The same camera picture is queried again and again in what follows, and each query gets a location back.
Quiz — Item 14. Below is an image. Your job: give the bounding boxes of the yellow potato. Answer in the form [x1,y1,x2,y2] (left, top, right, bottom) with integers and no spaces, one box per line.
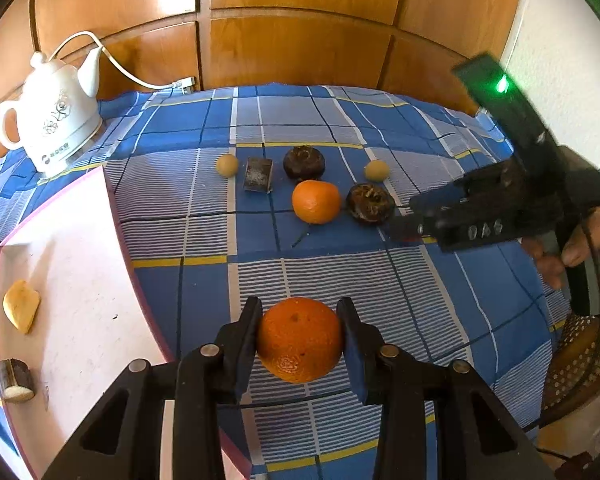
[2,280,41,335]

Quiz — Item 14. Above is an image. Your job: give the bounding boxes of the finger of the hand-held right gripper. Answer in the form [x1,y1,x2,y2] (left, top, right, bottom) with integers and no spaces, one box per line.
[409,160,523,213]
[387,200,528,253]

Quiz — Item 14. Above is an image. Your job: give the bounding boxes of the white power cable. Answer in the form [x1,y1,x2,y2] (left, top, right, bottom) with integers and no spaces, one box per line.
[47,31,197,92]

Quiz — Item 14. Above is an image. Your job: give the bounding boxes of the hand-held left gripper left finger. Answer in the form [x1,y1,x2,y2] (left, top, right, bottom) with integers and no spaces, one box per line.
[42,296,264,480]

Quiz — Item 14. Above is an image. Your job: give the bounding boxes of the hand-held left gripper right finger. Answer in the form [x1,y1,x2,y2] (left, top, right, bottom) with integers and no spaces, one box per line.
[336,297,556,480]

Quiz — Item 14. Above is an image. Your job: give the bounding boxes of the small yellow longan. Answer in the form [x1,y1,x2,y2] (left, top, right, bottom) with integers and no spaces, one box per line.
[364,159,390,183]
[215,154,240,179]

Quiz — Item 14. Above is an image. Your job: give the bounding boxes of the wooden panelled cabinet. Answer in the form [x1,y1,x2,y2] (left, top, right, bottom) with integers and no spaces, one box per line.
[0,0,528,166]

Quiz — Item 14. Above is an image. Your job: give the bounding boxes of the dark mangosteen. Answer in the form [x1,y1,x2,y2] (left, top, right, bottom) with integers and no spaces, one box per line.
[346,183,395,226]
[283,145,327,182]

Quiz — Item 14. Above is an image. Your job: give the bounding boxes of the orange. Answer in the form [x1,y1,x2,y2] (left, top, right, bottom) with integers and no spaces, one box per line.
[257,297,344,384]
[292,180,342,225]

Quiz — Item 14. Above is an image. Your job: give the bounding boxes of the white tray with pink rim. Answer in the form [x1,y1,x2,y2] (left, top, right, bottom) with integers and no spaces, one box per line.
[0,165,253,480]

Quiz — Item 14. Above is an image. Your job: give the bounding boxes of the white ceramic kettle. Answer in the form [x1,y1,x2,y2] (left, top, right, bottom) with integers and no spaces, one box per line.
[0,44,103,178]

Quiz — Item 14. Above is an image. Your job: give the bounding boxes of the blue plaid tablecloth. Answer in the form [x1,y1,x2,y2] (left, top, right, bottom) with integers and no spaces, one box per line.
[0,84,573,480]

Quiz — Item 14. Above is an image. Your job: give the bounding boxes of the dark sugarcane piece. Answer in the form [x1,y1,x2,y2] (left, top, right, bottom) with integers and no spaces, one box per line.
[0,358,36,404]
[243,156,274,194]

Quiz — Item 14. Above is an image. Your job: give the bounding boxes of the wicker chair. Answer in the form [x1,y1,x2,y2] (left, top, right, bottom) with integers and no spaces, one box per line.
[540,312,600,428]

